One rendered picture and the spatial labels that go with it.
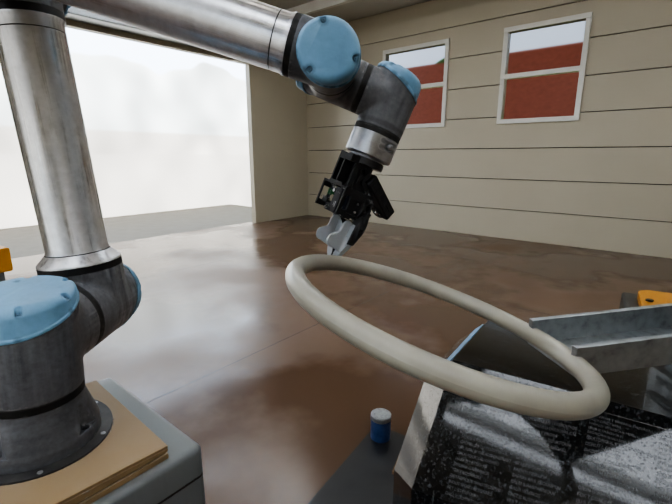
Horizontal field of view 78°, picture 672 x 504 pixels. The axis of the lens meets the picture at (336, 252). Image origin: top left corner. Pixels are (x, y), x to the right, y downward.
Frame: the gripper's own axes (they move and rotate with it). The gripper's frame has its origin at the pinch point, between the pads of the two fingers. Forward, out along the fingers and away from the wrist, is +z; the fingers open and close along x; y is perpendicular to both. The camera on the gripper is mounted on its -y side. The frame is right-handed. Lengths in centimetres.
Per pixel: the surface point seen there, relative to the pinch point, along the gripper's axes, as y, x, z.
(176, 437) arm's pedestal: 18.4, -1.6, 42.2
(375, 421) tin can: -105, -43, 84
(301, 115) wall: -448, -766, -119
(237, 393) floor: -81, -120, 123
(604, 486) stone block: -51, 48, 23
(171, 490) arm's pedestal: 20, 6, 47
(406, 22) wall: -458, -559, -325
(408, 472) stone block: -38, 16, 46
